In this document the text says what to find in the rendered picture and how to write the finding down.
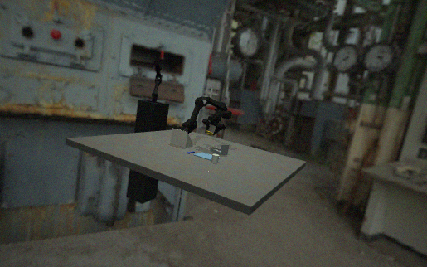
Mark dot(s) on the light blue rectangular mat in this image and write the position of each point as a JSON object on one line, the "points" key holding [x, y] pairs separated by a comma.
{"points": [[204, 155]]}

